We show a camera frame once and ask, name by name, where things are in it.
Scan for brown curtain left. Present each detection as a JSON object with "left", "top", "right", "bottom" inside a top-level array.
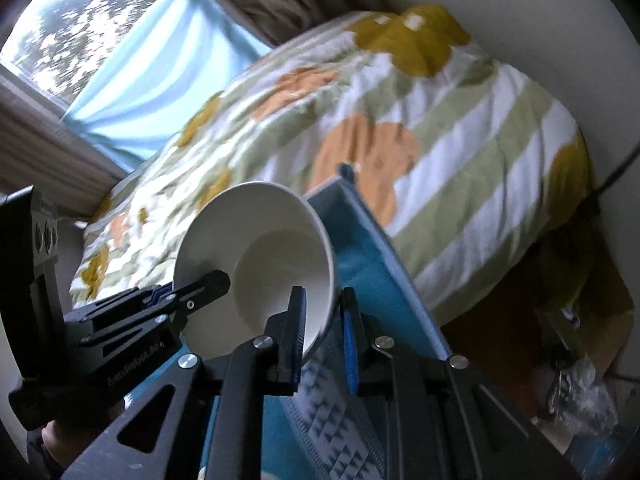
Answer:
[{"left": 1, "top": 68, "right": 125, "bottom": 218}]

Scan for person's left hand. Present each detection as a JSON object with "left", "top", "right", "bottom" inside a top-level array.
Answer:
[{"left": 41, "top": 420, "right": 96, "bottom": 469}]

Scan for white ceramic bowl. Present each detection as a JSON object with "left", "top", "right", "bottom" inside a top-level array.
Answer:
[{"left": 172, "top": 182, "right": 338, "bottom": 360}]

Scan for black cable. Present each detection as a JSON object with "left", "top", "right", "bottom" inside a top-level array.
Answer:
[{"left": 594, "top": 144, "right": 640, "bottom": 196}]

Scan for window with trees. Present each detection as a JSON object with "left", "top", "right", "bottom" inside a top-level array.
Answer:
[{"left": 1, "top": 0, "right": 157, "bottom": 107}]

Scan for floral striped bed duvet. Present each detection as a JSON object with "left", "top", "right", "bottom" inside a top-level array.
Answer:
[{"left": 70, "top": 4, "right": 591, "bottom": 324}]

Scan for light blue window cloth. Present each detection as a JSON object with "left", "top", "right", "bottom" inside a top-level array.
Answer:
[{"left": 63, "top": 0, "right": 271, "bottom": 172}]

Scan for blue patterned tablecloth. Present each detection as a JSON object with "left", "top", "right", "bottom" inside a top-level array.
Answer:
[{"left": 119, "top": 162, "right": 457, "bottom": 480}]

